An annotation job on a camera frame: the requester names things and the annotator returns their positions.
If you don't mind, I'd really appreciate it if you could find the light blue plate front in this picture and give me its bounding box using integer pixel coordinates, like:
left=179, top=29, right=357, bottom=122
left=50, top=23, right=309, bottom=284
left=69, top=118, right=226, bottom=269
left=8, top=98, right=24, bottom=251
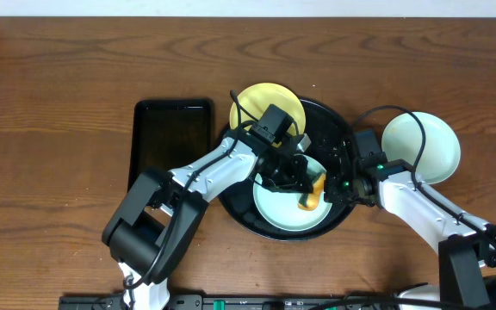
left=253, top=174, right=332, bottom=232

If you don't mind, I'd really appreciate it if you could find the light blue plate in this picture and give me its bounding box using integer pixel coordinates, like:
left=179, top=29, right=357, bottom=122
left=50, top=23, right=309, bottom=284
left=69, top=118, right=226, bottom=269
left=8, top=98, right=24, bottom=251
left=381, top=112, right=461, bottom=184
left=253, top=174, right=332, bottom=232

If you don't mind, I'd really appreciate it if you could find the green and yellow sponge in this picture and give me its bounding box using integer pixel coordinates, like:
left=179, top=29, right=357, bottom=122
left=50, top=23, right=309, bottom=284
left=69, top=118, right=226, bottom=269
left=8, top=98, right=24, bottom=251
left=298, top=173, right=326, bottom=211

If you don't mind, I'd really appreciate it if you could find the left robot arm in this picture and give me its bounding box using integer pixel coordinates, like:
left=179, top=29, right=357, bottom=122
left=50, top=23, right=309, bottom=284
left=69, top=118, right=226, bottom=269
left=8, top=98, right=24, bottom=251
left=102, top=127, right=313, bottom=309

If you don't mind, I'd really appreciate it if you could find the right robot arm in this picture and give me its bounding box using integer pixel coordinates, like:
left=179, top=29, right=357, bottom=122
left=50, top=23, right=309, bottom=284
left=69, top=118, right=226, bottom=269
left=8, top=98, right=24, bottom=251
left=325, top=147, right=496, bottom=309

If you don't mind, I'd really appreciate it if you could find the black round tray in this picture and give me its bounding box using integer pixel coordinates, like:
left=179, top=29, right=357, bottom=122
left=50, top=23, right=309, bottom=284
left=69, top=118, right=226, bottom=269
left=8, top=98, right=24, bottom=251
left=219, top=96, right=354, bottom=241

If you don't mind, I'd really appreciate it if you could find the black rectangular tray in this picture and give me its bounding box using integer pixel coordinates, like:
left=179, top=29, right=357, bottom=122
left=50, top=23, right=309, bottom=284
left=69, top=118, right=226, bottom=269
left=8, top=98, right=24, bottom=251
left=127, top=98, right=214, bottom=187

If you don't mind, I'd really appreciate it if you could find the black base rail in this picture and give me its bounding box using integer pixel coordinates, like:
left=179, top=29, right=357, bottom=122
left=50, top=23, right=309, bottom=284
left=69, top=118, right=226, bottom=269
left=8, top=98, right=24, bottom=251
left=57, top=293, right=443, bottom=310

